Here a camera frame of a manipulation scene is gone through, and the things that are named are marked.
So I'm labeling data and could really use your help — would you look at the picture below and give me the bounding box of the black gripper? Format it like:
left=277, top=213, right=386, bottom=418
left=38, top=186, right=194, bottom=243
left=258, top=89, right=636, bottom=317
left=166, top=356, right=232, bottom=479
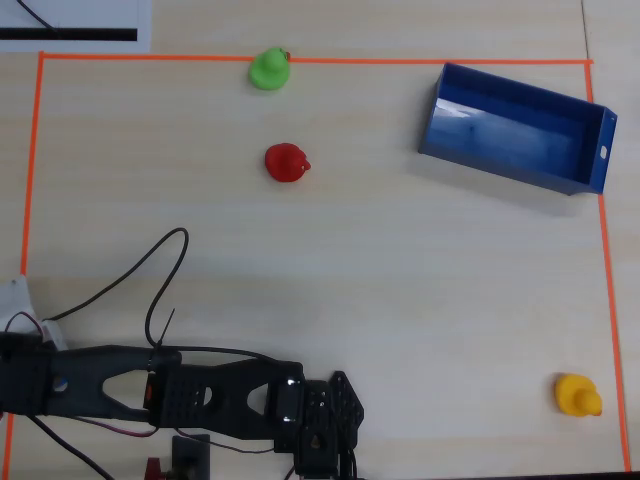
left=0, top=332, right=52, bottom=417

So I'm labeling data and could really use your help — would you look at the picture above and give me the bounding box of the red rubber duck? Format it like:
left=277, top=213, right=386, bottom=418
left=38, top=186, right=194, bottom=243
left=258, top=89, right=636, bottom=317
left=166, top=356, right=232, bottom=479
left=264, top=142, right=313, bottom=184

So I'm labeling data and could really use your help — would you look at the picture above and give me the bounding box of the green rubber duck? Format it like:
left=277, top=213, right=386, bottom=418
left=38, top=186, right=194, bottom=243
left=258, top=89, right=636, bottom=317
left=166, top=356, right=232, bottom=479
left=248, top=46, right=292, bottom=92

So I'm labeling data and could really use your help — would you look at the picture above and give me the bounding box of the blue rectangular plastic box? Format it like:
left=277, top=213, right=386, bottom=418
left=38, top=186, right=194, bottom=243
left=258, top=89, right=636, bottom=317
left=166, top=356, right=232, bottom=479
left=417, top=61, right=619, bottom=197

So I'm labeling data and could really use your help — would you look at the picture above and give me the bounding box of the yellow rubber duck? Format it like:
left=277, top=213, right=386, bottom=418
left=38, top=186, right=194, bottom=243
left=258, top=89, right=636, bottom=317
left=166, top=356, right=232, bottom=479
left=553, top=372, right=604, bottom=419

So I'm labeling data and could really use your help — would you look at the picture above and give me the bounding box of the orange tape strip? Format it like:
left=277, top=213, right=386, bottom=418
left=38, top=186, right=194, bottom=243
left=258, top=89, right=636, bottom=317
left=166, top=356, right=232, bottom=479
left=583, top=60, right=632, bottom=474
left=2, top=51, right=45, bottom=480
left=38, top=51, right=595, bottom=66

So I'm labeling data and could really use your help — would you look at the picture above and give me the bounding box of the white paper with black bar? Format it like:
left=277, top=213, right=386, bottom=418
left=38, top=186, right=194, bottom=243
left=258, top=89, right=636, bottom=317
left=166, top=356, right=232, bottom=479
left=0, top=0, right=152, bottom=53

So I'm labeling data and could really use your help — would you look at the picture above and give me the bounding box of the white gripper camera box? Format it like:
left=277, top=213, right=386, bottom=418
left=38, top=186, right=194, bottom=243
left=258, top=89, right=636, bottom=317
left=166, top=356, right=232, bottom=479
left=0, top=277, right=69, bottom=352

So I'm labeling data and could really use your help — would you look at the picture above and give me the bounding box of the long black stand cable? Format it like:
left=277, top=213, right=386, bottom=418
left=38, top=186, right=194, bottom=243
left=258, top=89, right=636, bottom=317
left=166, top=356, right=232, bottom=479
left=27, top=413, right=117, bottom=480

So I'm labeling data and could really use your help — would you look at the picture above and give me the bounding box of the black camera cable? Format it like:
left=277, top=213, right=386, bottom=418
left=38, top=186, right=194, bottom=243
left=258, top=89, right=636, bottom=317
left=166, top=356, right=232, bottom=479
left=42, top=227, right=281, bottom=364

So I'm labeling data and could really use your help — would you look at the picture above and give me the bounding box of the black camera stand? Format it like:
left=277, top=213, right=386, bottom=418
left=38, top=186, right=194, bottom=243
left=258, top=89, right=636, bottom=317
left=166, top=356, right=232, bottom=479
left=167, top=433, right=212, bottom=480

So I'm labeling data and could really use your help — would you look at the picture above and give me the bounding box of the thin black cable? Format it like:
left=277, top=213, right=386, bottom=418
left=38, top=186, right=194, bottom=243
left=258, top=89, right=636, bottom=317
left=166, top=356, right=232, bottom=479
left=16, top=0, right=60, bottom=40

